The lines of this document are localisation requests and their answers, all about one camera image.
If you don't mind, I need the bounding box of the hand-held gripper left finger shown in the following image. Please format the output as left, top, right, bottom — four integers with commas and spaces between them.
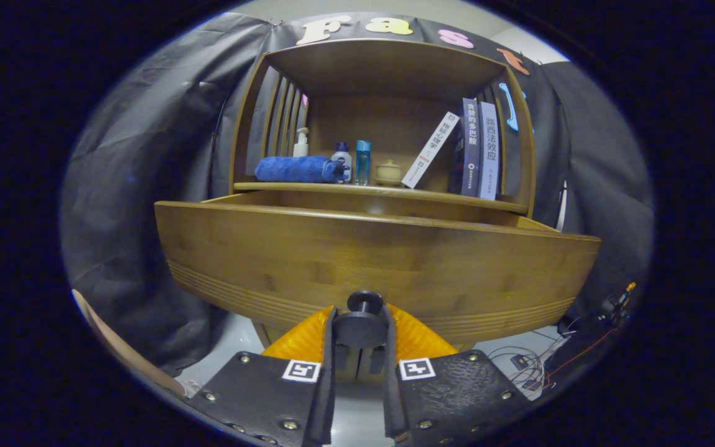
185, 304, 338, 447

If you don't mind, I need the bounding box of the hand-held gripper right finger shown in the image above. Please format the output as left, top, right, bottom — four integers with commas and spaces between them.
382, 303, 535, 447

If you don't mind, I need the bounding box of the black drawer knob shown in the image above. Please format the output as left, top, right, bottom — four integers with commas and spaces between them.
333, 290, 390, 350

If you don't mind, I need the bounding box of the wooden cabinet door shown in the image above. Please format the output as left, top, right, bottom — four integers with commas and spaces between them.
336, 348, 361, 381
361, 348, 388, 379

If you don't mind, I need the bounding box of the wooden countertop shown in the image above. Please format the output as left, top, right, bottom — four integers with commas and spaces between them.
233, 181, 529, 214

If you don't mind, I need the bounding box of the wooden cabinet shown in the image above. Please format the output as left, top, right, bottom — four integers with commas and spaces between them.
228, 38, 538, 373

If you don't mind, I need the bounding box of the pale wooden piece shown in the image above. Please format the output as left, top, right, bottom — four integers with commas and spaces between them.
71, 289, 187, 398

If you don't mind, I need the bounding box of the blue folded towel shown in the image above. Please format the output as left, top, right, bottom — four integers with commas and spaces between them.
254, 155, 351, 184

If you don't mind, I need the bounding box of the cream lidded teacup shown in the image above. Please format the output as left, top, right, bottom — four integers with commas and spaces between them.
374, 159, 404, 187

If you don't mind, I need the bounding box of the clear blue bottle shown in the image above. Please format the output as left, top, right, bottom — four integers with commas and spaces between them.
355, 140, 372, 186

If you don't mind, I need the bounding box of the white bottle with blue cap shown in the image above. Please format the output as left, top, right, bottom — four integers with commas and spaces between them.
331, 142, 353, 184

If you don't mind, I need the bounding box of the dark device with orange tip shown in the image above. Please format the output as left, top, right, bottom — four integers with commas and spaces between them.
559, 281, 637, 339

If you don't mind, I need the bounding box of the white book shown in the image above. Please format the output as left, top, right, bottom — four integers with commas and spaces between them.
402, 111, 461, 189

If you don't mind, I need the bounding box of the dark blue book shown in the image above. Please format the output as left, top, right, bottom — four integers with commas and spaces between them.
449, 97, 481, 197

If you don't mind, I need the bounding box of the light purple book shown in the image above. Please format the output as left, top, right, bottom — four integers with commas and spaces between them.
477, 101, 500, 201

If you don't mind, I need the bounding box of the tangle of thin cables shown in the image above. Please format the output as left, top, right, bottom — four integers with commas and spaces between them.
488, 329, 572, 392

